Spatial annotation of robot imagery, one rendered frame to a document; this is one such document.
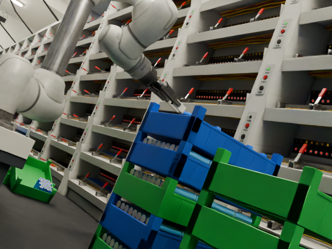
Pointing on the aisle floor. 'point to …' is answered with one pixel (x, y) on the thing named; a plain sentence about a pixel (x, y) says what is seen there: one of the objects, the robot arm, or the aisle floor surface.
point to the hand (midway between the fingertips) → (177, 105)
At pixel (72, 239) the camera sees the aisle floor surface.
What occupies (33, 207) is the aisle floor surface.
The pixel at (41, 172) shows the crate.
